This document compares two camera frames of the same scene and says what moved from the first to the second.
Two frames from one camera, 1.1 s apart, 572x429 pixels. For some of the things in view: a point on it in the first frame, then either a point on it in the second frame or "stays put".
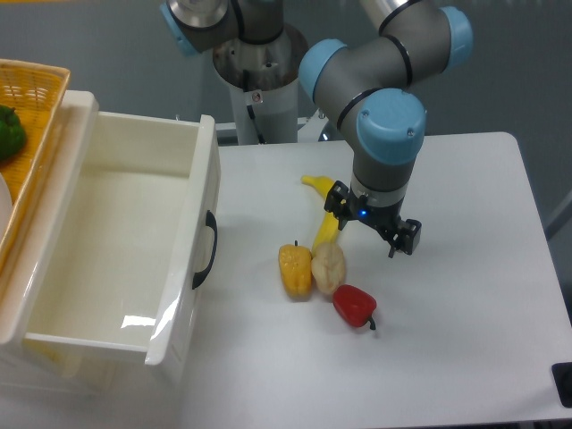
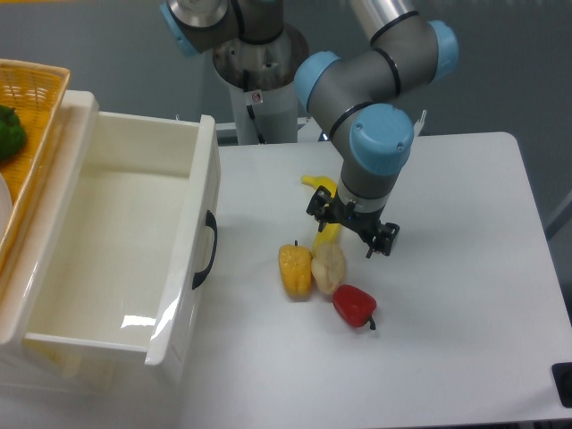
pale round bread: [328, 264] stays put
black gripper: [386, 220] to [382, 239]
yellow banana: [327, 231] stays put
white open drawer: [105, 246] stays put
